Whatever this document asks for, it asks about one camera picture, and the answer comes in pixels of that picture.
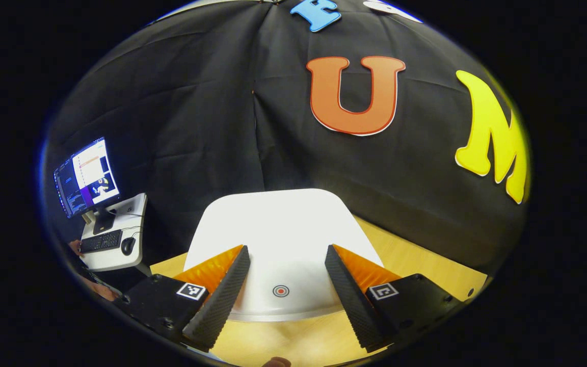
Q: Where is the white desktop garbage bin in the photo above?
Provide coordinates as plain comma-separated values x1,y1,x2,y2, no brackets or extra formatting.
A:
183,188,385,323

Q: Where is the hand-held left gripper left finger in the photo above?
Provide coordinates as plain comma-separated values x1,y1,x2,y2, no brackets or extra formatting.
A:
115,245,251,353

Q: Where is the black keyboard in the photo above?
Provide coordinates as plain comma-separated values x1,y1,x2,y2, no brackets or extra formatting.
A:
79,229,123,254

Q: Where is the white computer desk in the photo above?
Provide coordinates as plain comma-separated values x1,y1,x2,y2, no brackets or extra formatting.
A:
79,193,148,272

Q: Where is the black backdrop cloth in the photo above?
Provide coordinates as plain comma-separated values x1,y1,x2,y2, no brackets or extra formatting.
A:
44,0,531,276

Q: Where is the computer monitor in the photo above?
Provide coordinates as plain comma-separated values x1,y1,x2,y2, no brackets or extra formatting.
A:
53,136,122,236

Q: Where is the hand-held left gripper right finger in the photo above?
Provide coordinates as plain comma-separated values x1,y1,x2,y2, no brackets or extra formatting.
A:
324,244,465,353

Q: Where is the wooden desktop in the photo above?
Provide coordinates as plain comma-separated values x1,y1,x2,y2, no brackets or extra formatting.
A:
150,214,489,367

